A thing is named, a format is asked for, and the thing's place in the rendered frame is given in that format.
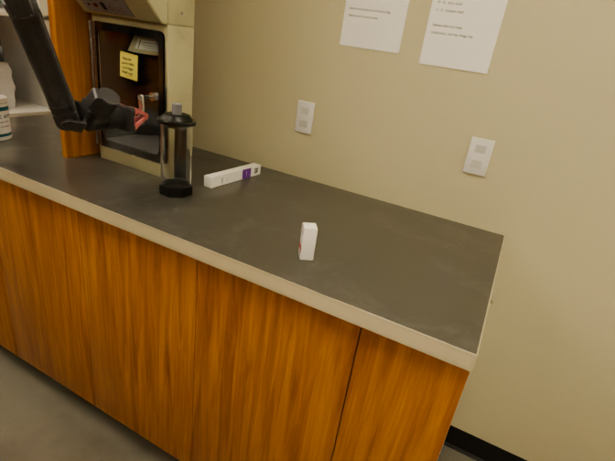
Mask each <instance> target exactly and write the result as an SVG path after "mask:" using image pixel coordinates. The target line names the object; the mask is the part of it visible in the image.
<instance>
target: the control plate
mask: <svg viewBox="0 0 615 461"><path fill-rule="evenodd" d="M81 1H82V2H83V3H84V4H85V5H86V6H87V7H88V9H89V10H91V11H97V12H104V13H110V14H116V15H122V16H133V17H135V16H134V15H133V13H132V12H131V10H130V9H129V7H128V6H127V4H126V3H125V1H124V0H81ZM87 2H88V3H90V5H88V4H87ZM99 2H101V3H103V4H104V5H105V6H106V8H107V9H108V10H106V9H103V7H102V6H101V5H100V3H99ZM93 3H95V4H97V6H98V7H95V6H94V5H93ZM108 5H110V6H111V7H110V8H109V7H108ZM114 6H116V7H117V8H115V9H114ZM120 7H122V8H123V9H122V10H121V9H120Z"/></svg>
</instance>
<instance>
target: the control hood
mask: <svg viewBox="0 0 615 461"><path fill-rule="evenodd" d="M76 1H77V2H78V3H79V5H80V6H81V8H82V9H83V10H84V11H85V12H88V13H94V14H100V15H107V16H118V17H123V18H130V19H135V20H142V21H147V22H154V23H159V24H167V0H124V1H125V3H126V4H127V6H128V7H129V9H130V10H131V12H132V13H133V15H134V16H135V17H133V16H122V15H116V14H110V13H104V12H97V11H91V10H89V9H88V7H87V6H86V5H85V4H84V3H83V2H82V1H81V0H76Z"/></svg>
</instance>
